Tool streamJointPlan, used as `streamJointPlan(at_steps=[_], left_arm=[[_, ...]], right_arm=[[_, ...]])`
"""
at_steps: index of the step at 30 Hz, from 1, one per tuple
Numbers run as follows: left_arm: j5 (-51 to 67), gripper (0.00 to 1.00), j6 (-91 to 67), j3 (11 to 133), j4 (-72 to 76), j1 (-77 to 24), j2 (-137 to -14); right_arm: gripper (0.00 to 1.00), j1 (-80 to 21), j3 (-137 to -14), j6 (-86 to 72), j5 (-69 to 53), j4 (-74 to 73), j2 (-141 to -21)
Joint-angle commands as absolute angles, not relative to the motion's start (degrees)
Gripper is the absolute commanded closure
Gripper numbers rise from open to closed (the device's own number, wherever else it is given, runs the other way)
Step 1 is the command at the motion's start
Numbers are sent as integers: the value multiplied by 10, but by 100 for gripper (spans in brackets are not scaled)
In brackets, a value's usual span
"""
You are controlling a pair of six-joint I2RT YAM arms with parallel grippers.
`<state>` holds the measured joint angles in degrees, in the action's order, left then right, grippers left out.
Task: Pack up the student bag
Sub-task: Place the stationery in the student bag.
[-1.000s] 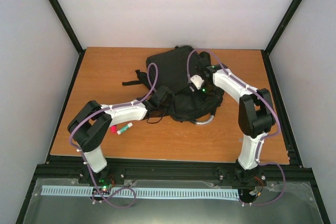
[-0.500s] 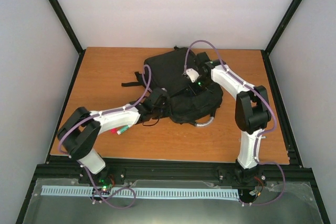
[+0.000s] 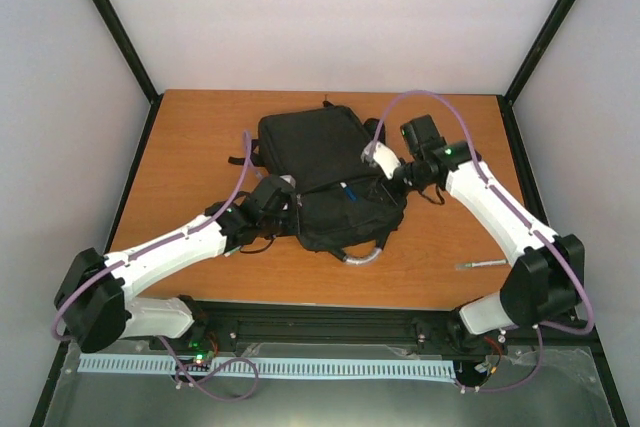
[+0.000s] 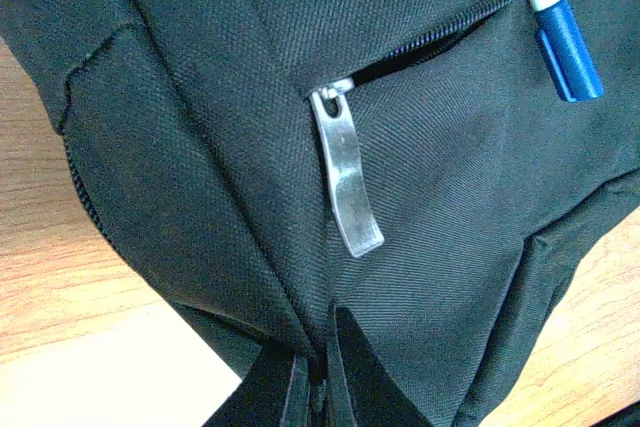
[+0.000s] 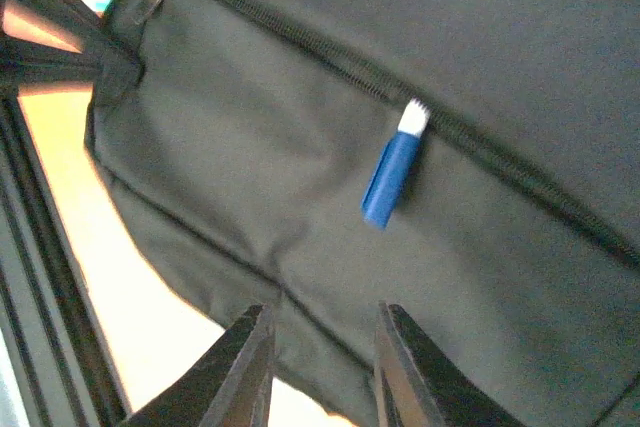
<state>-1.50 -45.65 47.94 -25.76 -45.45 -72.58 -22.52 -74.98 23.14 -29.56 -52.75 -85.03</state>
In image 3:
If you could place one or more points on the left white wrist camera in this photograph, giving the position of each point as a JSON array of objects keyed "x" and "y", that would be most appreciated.
[{"x": 288, "y": 185}]

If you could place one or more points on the light blue cable duct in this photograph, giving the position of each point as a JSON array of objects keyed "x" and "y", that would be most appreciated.
[{"x": 272, "y": 368}]

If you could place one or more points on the grey white pen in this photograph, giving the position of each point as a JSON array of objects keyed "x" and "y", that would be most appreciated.
[{"x": 479, "y": 264}]

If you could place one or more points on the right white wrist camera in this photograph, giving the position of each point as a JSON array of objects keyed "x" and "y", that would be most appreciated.
[{"x": 378, "y": 155}]

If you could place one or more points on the black aluminium frame rail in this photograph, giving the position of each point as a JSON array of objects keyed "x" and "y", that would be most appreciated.
[{"x": 231, "y": 328}]

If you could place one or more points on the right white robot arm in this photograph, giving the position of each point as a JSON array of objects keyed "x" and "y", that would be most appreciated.
[{"x": 546, "y": 268}]

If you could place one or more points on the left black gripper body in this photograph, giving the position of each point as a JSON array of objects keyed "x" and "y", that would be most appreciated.
[{"x": 273, "y": 228}]

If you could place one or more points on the blue cap white pen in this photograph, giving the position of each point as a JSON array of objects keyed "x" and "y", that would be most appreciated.
[{"x": 351, "y": 195}]

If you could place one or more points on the black student backpack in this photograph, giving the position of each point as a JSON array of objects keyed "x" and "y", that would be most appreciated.
[{"x": 320, "y": 148}]

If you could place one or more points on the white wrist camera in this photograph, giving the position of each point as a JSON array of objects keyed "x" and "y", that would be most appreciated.
[
  {"x": 288, "y": 185},
  {"x": 378, "y": 155}
]

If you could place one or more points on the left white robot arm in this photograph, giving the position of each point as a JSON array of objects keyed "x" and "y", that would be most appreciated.
[{"x": 100, "y": 299}]

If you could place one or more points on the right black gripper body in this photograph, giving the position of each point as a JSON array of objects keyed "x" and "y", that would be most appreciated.
[{"x": 417, "y": 183}]

